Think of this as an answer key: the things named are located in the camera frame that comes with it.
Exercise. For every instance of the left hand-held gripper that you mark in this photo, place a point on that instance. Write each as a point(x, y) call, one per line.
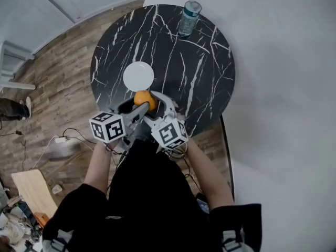
point(107, 127)

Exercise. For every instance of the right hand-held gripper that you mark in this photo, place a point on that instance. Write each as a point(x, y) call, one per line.
point(169, 132)

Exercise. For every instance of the orange round food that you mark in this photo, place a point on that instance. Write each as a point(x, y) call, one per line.
point(145, 100)

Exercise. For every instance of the white round plate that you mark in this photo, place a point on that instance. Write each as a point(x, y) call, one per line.
point(138, 76)

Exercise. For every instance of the person's right forearm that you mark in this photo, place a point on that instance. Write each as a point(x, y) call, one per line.
point(208, 176)

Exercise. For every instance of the person's left forearm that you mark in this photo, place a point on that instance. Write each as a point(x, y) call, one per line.
point(98, 167)

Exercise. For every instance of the white power adapter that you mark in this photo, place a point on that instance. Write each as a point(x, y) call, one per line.
point(61, 140)

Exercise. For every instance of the clear plastic water bottle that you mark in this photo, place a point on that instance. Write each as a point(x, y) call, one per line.
point(189, 18)

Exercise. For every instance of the person's black top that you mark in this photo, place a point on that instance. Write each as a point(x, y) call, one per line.
point(149, 206)

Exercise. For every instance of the white shelf unit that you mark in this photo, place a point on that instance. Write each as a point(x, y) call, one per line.
point(14, 64)

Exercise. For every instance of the light wooden board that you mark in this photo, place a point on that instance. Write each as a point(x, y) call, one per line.
point(35, 193)

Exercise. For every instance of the pile of clutter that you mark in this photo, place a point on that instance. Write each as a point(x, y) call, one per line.
point(17, 224)

